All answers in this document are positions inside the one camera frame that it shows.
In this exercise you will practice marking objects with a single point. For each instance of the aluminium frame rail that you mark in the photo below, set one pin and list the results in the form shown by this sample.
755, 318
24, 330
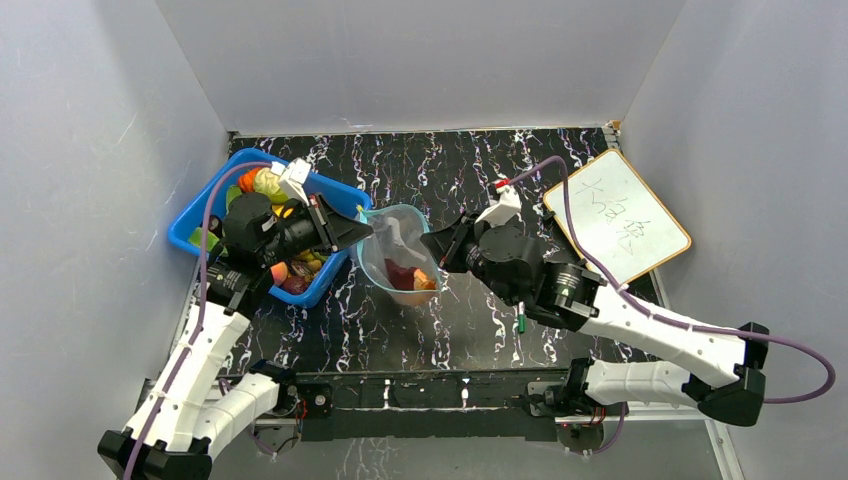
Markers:
438, 404

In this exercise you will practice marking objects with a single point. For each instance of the orange papaya slice toy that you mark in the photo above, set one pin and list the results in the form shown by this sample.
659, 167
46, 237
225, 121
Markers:
408, 278

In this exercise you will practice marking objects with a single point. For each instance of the green cabbage toy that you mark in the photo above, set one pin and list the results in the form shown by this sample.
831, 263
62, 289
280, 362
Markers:
266, 182

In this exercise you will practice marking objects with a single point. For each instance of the blue plastic bin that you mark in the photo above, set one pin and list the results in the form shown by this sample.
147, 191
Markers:
344, 198

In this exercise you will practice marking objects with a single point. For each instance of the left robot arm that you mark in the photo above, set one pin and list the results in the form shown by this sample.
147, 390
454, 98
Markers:
199, 371

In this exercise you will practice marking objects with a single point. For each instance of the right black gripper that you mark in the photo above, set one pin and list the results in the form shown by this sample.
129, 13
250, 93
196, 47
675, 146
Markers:
446, 245

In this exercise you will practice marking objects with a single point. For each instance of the green capped white marker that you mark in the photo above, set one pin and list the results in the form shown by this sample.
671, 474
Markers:
521, 318

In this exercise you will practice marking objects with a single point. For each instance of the white dry erase board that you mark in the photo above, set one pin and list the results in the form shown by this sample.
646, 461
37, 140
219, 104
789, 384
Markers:
617, 218

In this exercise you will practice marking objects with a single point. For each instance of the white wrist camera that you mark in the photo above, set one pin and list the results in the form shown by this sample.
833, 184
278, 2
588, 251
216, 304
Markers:
292, 178
503, 208

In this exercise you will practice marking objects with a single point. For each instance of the peach toy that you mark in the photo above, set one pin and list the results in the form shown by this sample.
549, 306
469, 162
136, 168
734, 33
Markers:
279, 272

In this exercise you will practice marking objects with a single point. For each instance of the clear zip top bag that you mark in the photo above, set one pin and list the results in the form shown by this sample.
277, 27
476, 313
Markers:
397, 236

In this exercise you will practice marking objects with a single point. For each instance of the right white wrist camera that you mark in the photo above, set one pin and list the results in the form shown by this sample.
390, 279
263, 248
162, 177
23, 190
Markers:
503, 208

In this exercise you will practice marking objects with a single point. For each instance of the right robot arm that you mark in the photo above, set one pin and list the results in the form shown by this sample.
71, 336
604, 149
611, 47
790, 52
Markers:
720, 375

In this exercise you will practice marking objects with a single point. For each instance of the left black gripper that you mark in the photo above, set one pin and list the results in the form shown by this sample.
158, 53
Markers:
333, 231

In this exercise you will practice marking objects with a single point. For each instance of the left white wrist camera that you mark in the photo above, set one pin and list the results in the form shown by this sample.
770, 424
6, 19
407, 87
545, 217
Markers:
292, 178

